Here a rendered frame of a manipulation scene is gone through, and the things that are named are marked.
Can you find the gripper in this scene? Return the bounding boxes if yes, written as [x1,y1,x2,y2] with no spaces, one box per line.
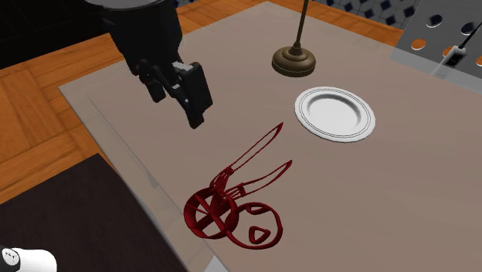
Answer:
[100,1,214,130]

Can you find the brown lamp base with pole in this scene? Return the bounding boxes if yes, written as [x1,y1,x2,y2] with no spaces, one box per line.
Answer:
[271,0,317,79]

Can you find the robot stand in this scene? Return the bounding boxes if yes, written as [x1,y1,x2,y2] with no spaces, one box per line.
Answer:
[0,152,188,272]

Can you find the white plate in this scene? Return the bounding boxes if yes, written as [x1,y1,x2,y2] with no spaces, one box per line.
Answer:
[294,86,376,144]

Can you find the grey panel with round holes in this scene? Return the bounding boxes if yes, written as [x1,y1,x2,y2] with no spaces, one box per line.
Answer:
[389,0,482,96]

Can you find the white power socket block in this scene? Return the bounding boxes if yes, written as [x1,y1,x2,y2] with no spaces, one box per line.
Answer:
[430,45,468,79]

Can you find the black cable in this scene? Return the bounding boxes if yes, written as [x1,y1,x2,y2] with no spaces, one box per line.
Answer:
[457,22,482,51]

